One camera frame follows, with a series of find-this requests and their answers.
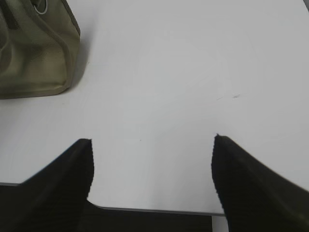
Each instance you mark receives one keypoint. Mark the yellow canvas tote bag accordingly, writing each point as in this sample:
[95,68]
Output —
[39,44]

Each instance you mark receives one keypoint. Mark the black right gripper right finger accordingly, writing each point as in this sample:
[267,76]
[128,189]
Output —
[253,197]

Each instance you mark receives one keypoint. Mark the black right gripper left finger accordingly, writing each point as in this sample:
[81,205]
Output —
[53,199]

